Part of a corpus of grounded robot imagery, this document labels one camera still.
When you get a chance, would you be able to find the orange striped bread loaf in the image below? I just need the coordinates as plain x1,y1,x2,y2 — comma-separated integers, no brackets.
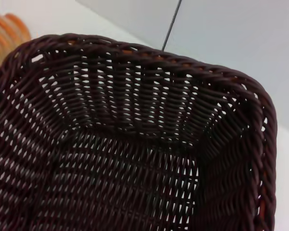
0,13,32,80

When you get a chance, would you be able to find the black woven plastic basket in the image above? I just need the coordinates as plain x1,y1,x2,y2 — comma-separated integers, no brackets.
0,33,278,231

